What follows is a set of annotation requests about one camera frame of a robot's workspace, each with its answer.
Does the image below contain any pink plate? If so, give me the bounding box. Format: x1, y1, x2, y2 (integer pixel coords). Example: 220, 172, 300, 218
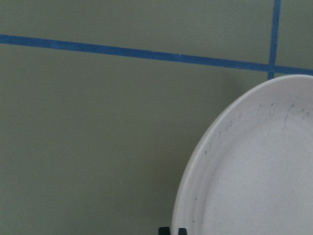
171, 75, 313, 235

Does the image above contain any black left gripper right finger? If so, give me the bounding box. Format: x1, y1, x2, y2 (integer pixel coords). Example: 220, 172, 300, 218
178, 228, 187, 235

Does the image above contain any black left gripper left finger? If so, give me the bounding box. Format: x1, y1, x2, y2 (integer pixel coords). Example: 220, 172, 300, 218
158, 227, 170, 235

